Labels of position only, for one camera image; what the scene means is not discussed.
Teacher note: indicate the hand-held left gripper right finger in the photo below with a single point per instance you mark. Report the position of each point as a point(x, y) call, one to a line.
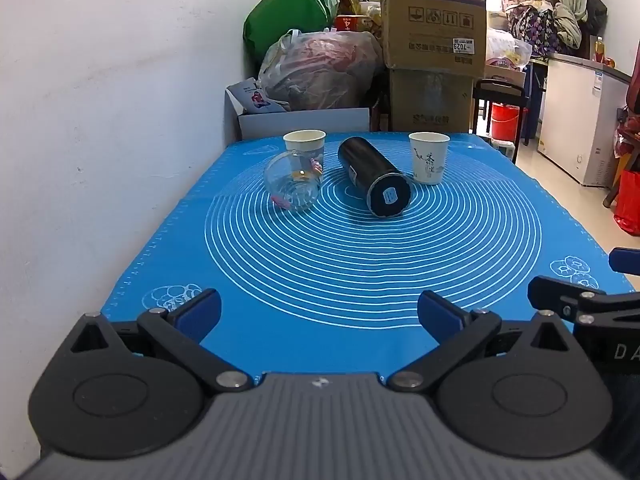
point(439, 314)

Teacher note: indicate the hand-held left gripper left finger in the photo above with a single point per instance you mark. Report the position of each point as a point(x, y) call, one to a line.
point(200, 312)

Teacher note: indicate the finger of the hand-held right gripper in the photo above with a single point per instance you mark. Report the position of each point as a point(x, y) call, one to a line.
point(625, 261)
point(555, 292)

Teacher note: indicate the white paper cup ink print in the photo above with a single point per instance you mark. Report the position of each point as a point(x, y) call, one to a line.
point(429, 160)

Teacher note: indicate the clear glass cup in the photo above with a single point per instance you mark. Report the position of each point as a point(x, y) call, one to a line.
point(292, 185)

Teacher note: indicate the black insulated cup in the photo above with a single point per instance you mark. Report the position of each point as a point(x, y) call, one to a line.
point(367, 167)

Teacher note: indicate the paper cup with colourful print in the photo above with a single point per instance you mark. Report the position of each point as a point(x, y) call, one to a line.
point(305, 146)

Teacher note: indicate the red shopping bag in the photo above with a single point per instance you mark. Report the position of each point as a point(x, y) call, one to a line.
point(629, 202)

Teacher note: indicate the blue silicone baking mat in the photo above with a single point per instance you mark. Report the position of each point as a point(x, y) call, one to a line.
point(350, 265)

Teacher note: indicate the red patterned cloth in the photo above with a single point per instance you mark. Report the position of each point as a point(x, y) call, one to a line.
point(629, 132)

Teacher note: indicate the white chest freezer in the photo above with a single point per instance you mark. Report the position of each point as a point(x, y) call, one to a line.
point(575, 120)

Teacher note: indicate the red bucket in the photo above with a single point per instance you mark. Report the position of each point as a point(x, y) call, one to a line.
point(504, 120)

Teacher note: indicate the black chair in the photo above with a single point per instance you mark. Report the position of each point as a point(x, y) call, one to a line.
point(500, 91)

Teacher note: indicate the yellow bottle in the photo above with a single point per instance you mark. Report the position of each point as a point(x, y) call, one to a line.
point(599, 50)

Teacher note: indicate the small cardboard box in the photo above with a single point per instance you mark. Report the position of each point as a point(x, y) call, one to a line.
point(430, 100)

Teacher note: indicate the white open box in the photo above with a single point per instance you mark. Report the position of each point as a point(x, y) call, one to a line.
point(310, 122)

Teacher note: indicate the white printed tote bag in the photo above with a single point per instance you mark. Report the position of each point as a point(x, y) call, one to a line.
point(257, 96)

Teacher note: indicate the white plastic bag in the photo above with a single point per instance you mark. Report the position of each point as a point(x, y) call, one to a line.
point(507, 50)

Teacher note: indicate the purple floral bag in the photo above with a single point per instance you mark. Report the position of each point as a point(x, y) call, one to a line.
point(535, 30)

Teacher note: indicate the hanging clothes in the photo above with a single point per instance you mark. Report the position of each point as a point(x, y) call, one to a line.
point(575, 0)

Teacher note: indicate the clear plastic bag red contents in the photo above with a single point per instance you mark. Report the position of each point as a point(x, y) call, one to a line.
point(325, 67)

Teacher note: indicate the large cardboard box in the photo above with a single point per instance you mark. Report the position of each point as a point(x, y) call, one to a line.
point(432, 15)

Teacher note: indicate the red carton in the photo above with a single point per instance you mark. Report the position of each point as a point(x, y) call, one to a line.
point(348, 23)

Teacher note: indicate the green plastic bag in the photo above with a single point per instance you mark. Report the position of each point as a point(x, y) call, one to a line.
point(290, 10)

